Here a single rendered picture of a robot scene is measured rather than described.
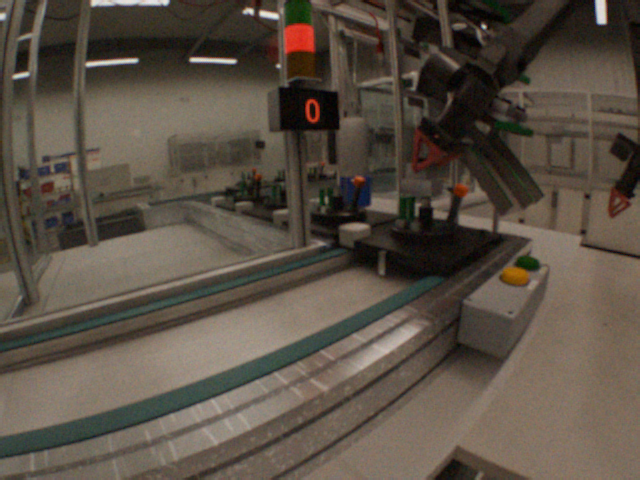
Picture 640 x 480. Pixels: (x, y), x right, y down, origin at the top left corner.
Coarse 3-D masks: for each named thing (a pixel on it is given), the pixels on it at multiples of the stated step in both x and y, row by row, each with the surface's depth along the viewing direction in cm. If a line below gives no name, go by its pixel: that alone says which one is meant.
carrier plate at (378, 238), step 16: (384, 224) 69; (368, 240) 57; (384, 240) 57; (464, 240) 54; (480, 240) 53; (496, 240) 55; (400, 256) 50; (416, 256) 47; (432, 256) 47; (448, 256) 46; (464, 256) 46; (432, 272) 45; (448, 272) 43
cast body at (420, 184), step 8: (424, 160) 54; (408, 168) 56; (432, 168) 54; (408, 176) 56; (416, 176) 55; (424, 176) 53; (432, 176) 55; (400, 184) 60; (408, 184) 57; (416, 184) 55; (424, 184) 54; (432, 184) 53; (440, 184) 55; (408, 192) 57; (416, 192) 56; (424, 192) 54; (432, 192) 53; (440, 192) 55
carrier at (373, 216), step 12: (324, 192) 79; (336, 192) 76; (324, 204) 80; (336, 204) 76; (312, 216) 75; (324, 216) 72; (336, 216) 71; (348, 216) 72; (360, 216) 73; (372, 216) 77; (384, 216) 77; (396, 216) 76; (312, 228) 68; (324, 228) 68; (336, 228) 67; (336, 240) 63
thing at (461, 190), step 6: (456, 186) 50; (462, 186) 50; (450, 192) 52; (456, 192) 51; (462, 192) 50; (456, 198) 51; (462, 198) 51; (456, 204) 51; (450, 210) 53; (456, 210) 52; (450, 216) 53; (450, 222) 53
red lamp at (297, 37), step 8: (288, 32) 45; (296, 32) 44; (304, 32) 44; (312, 32) 46; (288, 40) 45; (296, 40) 45; (304, 40) 45; (312, 40) 46; (288, 48) 46; (296, 48) 45; (304, 48) 45; (312, 48) 46
